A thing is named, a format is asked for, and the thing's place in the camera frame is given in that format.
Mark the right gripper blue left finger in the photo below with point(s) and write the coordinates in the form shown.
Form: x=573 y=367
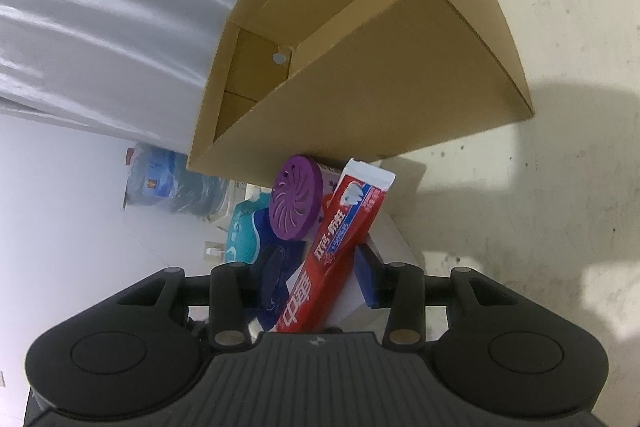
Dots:
x=240 y=293

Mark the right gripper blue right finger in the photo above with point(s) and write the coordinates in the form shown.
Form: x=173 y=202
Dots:
x=397 y=287

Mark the white carton box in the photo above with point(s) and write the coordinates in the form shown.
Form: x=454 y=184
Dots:
x=352 y=310

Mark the blue wet wipes pack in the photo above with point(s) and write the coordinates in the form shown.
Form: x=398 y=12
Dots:
x=249 y=229

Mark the red toothpaste tube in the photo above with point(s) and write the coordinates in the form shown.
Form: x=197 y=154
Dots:
x=353 y=207

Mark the purple air freshener jar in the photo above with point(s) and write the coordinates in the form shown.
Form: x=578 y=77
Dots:
x=299 y=196

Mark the white water dispenser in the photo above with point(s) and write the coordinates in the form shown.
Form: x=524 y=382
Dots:
x=236 y=192

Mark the blue water jug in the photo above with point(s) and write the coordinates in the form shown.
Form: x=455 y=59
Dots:
x=159 y=178

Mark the brown cardboard box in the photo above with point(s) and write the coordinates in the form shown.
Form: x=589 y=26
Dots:
x=343 y=79

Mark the grey curtain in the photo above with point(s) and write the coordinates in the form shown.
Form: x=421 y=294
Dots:
x=135 y=69

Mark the white wall plug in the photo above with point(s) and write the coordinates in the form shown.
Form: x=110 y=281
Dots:
x=213 y=251

